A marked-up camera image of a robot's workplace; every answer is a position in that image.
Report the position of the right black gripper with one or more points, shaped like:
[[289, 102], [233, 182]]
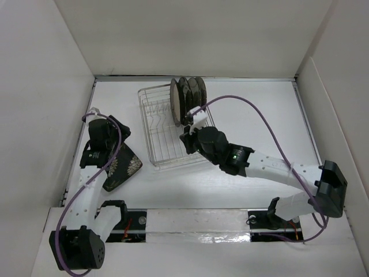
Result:
[[187, 138]]

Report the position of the black striped rim plate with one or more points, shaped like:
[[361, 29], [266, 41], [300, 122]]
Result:
[[185, 98]]

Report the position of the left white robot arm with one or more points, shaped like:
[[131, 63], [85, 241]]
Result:
[[78, 242]]

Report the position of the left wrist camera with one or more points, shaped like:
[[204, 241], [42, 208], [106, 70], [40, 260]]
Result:
[[92, 114]]

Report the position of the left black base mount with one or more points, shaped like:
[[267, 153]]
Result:
[[132, 230]]

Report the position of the wire dish rack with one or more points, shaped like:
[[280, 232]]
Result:
[[164, 147]]

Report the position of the grey plate with deer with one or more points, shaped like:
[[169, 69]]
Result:
[[202, 89]]

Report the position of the brown rim cream plate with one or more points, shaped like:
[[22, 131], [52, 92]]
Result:
[[177, 102]]

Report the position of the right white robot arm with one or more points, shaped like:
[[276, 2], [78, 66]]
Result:
[[322, 187]]

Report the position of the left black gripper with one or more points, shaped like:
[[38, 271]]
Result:
[[124, 130]]

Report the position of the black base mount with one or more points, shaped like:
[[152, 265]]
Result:
[[132, 230], [263, 229]]

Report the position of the black square floral plate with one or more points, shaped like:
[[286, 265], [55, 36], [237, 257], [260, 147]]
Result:
[[124, 166]]

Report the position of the cream plate with tree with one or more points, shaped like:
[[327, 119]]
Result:
[[193, 96]]

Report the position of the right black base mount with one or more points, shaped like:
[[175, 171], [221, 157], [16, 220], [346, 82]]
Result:
[[263, 229]]

